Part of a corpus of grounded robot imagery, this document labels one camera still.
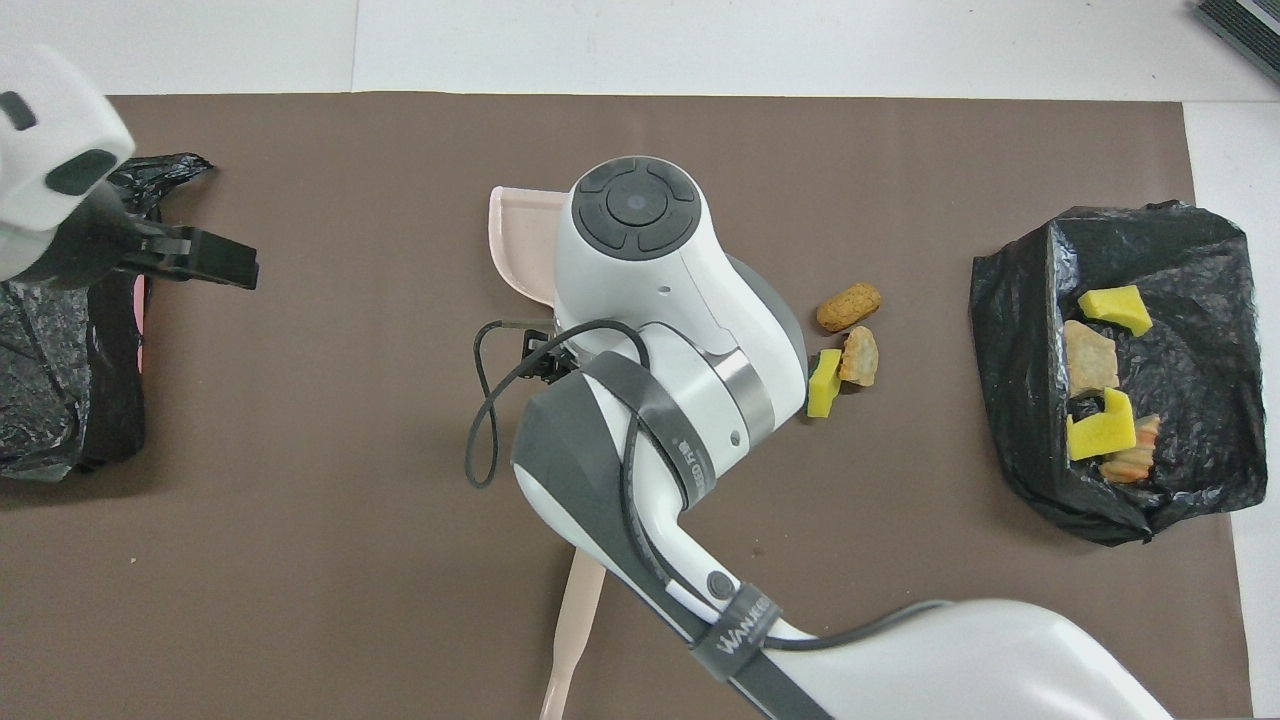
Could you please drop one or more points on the black bag lined pink bin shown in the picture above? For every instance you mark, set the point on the black bag lined pink bin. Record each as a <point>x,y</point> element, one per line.
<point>60,400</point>

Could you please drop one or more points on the tan crumbly sponge piece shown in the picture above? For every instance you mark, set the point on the tan crumbly sponge piece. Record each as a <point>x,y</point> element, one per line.
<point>860,358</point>

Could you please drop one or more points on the beige plastic dustpan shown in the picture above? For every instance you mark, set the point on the beige plastic dustpan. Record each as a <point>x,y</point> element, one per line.
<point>525,240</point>

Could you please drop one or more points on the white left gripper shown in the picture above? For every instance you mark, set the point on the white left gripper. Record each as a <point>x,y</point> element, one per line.
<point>50,220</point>

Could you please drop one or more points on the grey ribbed device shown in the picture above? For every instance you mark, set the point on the grey ribbed device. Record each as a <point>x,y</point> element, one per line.
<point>1245,25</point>

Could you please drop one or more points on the pale orange sponge piece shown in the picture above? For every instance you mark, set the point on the pale orange sponge piece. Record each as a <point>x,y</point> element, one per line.
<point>1090,360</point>

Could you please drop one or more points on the brown cork-like roll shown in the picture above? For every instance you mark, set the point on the brown cork-like roll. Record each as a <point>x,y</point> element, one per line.
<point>848,306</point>

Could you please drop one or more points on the notched green yellow sponge piece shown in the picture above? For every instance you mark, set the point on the notched green yellow sponge piece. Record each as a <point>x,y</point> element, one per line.
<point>1100,435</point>

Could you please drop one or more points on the brown table mat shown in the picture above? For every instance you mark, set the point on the brown table mat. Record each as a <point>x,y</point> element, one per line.
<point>350,400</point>

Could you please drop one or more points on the orange striped sponge piece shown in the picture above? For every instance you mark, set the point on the orange striped sponge piece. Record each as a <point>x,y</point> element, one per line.
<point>1135,463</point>

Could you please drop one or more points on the beige hand brush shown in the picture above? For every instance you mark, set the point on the beige hand brush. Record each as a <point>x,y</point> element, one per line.
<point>575,630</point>

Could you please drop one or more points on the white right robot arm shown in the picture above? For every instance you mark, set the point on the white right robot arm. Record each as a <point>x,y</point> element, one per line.
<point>950,670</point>

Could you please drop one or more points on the small yellow green sponge block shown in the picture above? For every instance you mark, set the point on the small yellow green sponge block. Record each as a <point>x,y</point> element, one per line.
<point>825,385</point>

